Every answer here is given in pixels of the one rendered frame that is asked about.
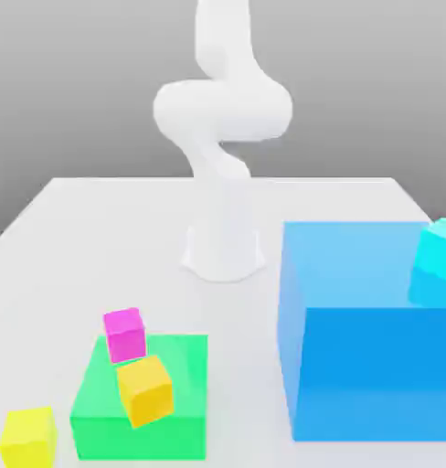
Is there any small orange cube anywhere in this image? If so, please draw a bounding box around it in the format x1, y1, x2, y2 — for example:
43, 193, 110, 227
115, 355, 175, 430

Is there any small cyan cube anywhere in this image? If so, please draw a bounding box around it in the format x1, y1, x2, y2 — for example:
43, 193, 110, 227
408, 217, 446, 309

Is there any large blue box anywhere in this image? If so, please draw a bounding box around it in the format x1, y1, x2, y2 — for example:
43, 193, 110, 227
276, 220, 446, 442

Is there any small magenta cube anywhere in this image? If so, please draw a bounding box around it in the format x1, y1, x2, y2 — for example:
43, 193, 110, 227
102, 306, 148, 364

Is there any large green box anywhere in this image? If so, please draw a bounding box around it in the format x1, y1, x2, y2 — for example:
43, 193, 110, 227
69, 333, 209, 462

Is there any small yellow cube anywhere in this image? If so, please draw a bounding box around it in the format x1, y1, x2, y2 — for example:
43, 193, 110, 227
0, 406, 58, 468

